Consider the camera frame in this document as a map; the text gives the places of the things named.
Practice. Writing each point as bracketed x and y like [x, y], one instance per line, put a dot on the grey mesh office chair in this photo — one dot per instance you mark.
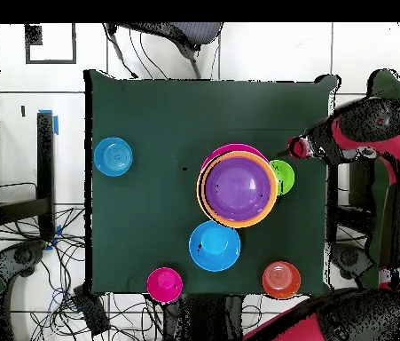
[192, 32]

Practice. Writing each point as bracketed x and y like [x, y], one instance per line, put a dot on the black power strip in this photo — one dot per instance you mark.
[91, 312]

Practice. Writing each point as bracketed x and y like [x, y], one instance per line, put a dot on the small green bowl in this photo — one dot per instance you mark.
[286, 176]

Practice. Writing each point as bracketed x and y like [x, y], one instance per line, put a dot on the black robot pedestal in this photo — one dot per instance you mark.
[203, 319]

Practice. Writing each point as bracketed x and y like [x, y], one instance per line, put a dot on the black square floor frame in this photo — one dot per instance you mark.
[50, 62]

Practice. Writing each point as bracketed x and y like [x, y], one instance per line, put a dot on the large orange bowl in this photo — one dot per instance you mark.
[235, 223]

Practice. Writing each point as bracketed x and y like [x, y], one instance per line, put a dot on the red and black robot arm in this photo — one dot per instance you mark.
[373, 120]

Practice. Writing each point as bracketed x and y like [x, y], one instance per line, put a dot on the large pink bowl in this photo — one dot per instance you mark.
[228, 147]

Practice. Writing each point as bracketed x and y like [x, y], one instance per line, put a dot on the dark green tablecloth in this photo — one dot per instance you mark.
[167, 106]

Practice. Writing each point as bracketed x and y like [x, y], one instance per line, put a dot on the black chair base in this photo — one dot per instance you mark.
[348, 257]
[22, 255]

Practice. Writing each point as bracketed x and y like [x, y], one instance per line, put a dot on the small pink-red bowl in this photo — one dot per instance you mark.
[164, 285]

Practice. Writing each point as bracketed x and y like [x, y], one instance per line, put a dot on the small blue bowl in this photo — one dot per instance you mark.
[112, 156]

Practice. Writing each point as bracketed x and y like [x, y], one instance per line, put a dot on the medium blue bowl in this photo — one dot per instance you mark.
[215, 246]

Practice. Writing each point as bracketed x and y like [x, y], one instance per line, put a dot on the purple bowl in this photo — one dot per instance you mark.
[238, 190]

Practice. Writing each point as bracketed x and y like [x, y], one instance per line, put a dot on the blue tape strip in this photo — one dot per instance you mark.
[56, 126]

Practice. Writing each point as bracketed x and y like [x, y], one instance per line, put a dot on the small orange bowl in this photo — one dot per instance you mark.
[281, 280]

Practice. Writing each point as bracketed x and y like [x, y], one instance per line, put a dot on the black metal stand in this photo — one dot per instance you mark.
[45, 160]

